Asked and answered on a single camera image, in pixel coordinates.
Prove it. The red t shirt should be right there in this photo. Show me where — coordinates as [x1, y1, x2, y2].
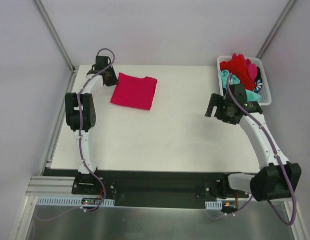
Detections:
[219, 53, 255, 91]

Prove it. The aluminium frame post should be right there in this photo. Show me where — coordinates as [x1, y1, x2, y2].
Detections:
[32, 0, 76, 73]
[256, 0, 298, 59]

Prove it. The left aluminium frame post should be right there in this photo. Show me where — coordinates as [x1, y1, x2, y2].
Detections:
[32, 0, 76, 73]

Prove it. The white cable duct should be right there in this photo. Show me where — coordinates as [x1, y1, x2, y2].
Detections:
[204, 198, 239, 210]
[37, 196, 115, 208]

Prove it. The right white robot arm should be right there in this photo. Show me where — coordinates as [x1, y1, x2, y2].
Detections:
[205, 84, 301, 202]

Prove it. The aluminium front rail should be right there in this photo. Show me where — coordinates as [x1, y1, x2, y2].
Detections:
[26, 176, 74, 196]

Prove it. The teal t shirt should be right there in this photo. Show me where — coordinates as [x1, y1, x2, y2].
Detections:
[219, 70, 261, 102]

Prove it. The right white cable duct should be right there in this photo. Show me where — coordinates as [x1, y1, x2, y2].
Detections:
[204, 198, 239, 210]

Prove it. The right aluminium frame post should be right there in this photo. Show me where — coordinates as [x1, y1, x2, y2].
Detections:
[256, 0, 298, 59]

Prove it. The left white cable duct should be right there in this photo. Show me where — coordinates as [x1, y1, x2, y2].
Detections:
[37, 196, 115, 208]

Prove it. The black white patterned garment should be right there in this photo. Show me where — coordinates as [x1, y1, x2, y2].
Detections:
[253, 78, 263, 93]

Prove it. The white plastic laundry basket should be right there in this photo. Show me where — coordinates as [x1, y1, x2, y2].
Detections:
[217, 55, 271, 106]

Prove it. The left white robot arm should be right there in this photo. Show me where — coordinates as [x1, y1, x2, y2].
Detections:
[65, 55, 119, 199]

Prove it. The magenta pink t shirt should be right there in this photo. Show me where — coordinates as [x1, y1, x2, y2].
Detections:
[110, 72, 158, 111]

